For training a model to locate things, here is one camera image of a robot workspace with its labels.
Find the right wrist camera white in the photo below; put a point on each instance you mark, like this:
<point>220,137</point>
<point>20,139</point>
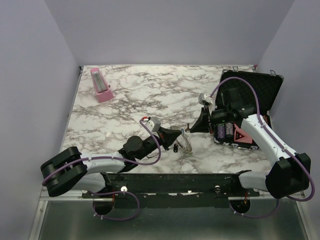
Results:
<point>205,99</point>

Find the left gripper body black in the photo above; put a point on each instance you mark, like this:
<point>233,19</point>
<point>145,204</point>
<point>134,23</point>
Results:
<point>160,137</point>

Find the purple poker chip stack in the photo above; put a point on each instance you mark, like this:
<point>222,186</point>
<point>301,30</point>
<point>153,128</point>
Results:
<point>220,131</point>

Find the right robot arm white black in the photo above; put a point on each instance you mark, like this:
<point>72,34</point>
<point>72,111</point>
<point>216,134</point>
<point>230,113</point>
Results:
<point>290,172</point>

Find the aluminium rail frame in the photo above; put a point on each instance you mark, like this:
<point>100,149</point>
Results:
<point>72,217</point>

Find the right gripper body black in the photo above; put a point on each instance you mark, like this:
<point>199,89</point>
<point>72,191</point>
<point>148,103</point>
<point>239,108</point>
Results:
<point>218,116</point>

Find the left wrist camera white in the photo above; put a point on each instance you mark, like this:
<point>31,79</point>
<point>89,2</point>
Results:
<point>153,124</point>

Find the black key tag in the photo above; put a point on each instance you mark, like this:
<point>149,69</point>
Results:
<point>175,148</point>

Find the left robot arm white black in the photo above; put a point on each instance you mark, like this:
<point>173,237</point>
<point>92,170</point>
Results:
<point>70,169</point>

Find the grey poker chip stack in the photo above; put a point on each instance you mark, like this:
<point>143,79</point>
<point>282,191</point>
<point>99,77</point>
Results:
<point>229,131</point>

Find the pink metronome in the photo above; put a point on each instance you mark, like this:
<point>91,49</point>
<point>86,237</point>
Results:
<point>102,89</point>

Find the black foam-lined case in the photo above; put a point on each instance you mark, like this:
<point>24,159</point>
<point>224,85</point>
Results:
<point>264,86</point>

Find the black mounting base plate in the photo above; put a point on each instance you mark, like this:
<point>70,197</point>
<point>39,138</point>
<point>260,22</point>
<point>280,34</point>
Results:
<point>155,191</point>

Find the metal disc with key rings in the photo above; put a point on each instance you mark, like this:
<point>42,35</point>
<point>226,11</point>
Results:
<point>184,145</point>

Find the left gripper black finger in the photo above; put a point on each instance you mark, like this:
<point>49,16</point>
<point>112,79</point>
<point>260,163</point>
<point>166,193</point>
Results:
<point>168,141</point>
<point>170,135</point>

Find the pink warning card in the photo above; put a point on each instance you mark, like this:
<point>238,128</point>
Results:
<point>240,136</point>

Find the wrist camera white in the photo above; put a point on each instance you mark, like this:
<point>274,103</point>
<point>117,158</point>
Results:
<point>153,124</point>
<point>205,99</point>

